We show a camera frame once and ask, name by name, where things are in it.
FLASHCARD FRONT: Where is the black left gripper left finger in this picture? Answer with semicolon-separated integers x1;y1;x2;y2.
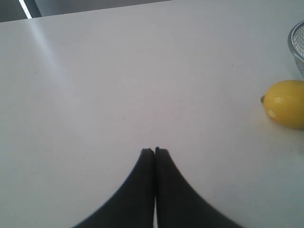
76;149;155;228

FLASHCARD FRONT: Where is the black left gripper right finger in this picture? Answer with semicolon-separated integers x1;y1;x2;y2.
154;146;245;228

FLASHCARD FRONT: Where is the yellow lemon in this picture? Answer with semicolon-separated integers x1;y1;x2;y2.
260;80;304;130

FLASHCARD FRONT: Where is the oval metal wire mesh basket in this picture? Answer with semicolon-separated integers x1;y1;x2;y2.
287;21;304;78

